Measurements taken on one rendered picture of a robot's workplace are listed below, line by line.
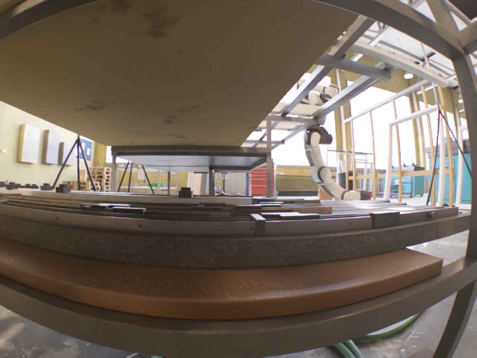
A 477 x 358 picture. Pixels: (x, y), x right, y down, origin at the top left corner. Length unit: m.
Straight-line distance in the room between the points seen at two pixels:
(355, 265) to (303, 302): 0.09
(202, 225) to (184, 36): 0.28
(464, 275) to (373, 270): 0.15
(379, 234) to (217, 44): 0.37
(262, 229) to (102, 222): 0.19
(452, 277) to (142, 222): 0.37
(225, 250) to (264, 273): 0.04
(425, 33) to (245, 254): 0.36
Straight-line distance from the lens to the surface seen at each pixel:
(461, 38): 0.44
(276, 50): 0.40
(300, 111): 1.52
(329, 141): 2.20
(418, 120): 15.68
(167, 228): 0.25
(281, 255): 0.24
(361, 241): 0.28
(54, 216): 0.33
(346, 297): 0.21
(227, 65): 0.44
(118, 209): 0.34
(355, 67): 0.85
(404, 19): 0.32
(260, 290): 0.19
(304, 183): 10.27
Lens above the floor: 0.38
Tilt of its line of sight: 2 degrees up
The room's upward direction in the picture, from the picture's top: 1 degrees clockwise
